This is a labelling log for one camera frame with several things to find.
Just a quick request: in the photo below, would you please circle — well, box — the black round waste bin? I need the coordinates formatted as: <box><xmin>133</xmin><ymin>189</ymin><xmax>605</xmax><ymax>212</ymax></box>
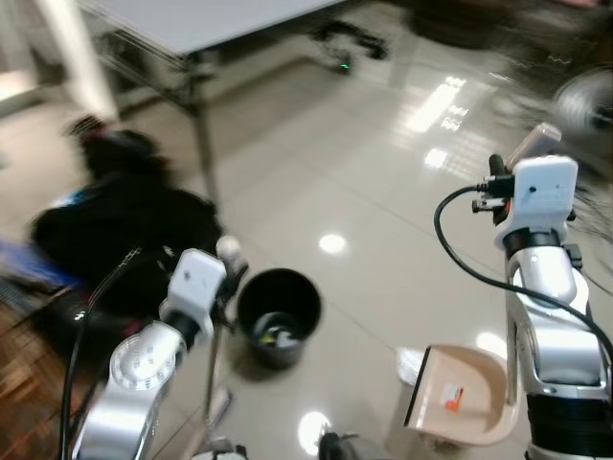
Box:
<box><xmin>234</xmin><ymin>267</ymin><xmax>325</xmax><ymax>372</ymax></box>

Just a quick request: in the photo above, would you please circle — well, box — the black bag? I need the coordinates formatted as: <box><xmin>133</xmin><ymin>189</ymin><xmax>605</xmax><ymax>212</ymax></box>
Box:
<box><xmin>27</xmin><ymin>127</ymin><xmax>227</xmax><ymax>322</ymax></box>

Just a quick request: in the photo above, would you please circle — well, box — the broom with metal handle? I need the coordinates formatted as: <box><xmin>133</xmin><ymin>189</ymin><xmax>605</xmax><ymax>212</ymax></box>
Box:
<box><xmin>190</xmin><ymin>236</ymin><xmax>246</xmax><ymax>460</ymax></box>

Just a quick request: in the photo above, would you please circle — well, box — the grey folding table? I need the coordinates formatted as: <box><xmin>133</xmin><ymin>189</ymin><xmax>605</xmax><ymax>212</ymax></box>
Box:
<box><xmin>75</xmin><ymin>0</ymin><xmax>389</xmax><ymax>208</ymax></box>

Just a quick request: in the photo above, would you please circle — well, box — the grey floor fan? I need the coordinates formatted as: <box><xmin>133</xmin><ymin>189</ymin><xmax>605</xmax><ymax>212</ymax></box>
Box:
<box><xmin>493</xmin><ymin>65</ymin><xmax>613</xmax><ymax>241</ymax></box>

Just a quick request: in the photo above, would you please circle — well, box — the black power strip with cable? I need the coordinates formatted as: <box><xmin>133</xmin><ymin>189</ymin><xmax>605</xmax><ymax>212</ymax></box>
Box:
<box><xmin>308</xmin><ymin>19</ymin><xmax>392</xmax><ymax>76</ymax></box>

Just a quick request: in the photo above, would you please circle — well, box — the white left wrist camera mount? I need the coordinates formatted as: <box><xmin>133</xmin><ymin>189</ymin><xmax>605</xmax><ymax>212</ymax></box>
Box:
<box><xmin>161</xmin><ymin>248</ymin><xmax>229</xmax><ymax>323</ymax></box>

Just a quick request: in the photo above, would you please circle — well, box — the crumpled waste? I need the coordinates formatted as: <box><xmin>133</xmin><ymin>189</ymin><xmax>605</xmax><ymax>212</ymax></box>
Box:
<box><xmin>261</xmin><ymin>325</ymin><xmax>300</xmax><ymax>350</ymax></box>

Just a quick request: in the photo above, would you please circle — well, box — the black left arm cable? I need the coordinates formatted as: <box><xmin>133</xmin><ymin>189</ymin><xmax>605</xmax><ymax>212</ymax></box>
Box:
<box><xmin>57</xmin><ymin>247</ymin><xmax>147</xmax><ymax>460</ymax></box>

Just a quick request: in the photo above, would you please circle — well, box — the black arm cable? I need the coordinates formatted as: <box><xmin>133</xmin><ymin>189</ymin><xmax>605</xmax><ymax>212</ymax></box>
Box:
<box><xmin>57</xmin><ymin>247</ymin><xmax>147</xmax><ymax>460</ymax></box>
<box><xmin>433</xmin><ymin>185</ymin><xmax>613</xmax><ymax>370</ymax></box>

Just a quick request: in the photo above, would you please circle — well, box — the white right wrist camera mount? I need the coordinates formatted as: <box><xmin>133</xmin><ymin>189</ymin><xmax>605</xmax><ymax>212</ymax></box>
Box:
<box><xmin>495</xmin><ymin>155</ymin><xmax>581</xmax><ymax>252</ymax></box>

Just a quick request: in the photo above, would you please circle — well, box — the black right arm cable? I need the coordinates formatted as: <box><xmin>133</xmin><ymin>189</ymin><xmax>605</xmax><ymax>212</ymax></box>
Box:
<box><xmin>433</xmin><ymin>185</ymin><xmax>613</xmax><ymax>370</ymax></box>

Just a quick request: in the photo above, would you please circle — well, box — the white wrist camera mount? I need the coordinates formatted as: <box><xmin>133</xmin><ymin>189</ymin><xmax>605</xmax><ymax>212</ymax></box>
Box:
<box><xmin>161</xmin><ymin>248</ymin><xmax>229</xmax><ymax>323</ymax></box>
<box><xmin>495</xmin><ymin>155</ymin><xmax>581</xmax><ymax>252</ymax></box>

